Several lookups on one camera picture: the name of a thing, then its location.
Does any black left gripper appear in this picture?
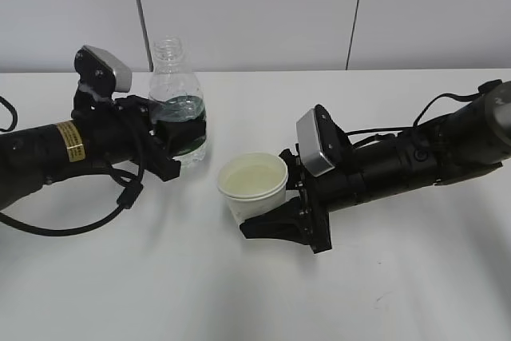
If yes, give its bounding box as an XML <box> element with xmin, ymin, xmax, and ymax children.
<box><xmin>71</xmin><ymin>90</ymin><xmax>207</xmax><ymax>181</ymax></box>

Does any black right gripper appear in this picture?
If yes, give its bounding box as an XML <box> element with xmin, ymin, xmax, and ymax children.
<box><xmin>240</xmin><ymin>145</ymin><xmax>332</xmax><ymax>254</ymax></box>

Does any clear water bottle green label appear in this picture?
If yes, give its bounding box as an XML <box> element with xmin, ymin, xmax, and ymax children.
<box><xmin>149</xmin><ymin>37</ymin><xmax>207</xmax><ymax>167</ymax></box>

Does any white paper cup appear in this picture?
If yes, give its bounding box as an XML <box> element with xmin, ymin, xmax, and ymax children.
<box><xmin>216</xmin><ymin>152</ymin><xmax>288</xmax><ymax>224</ymax></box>

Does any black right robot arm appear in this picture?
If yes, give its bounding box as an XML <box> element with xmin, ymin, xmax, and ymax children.
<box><xmin>240</xmin><ymin>79</ymin><xmax>510</xmax><ymax>253</ymax></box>

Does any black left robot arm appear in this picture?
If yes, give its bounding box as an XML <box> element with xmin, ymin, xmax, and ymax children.
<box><xmin>1</xmin><ymin>95</ymin><xmax>206</xmax><ymax>208</ymax></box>

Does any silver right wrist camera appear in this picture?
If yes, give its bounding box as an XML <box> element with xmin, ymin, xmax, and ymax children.
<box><xmin>296</xmin><ymin>104</ymin><xmax>355</xmax><ymax>177</ymax></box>

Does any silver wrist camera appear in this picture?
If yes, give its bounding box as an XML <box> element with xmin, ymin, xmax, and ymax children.
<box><xmin>296</xmin><ymin>104</ymin><xmax>355</xmax><ymax>177</ymax></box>
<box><xmin>74</xmin><ymin>45</ymin><xmax>133</xmax><ymax>101</ymax></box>

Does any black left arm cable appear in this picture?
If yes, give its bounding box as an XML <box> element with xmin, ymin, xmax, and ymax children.
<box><xmin>0</xmin><ymin>95</ymin><xmax>147</xmax><ymax>236</ymax></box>

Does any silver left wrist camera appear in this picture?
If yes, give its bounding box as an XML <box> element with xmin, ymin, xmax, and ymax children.
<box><xmin>74</xmin><ymin>45</ymin><xmax>133</xmax><ymax>101</ymax></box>

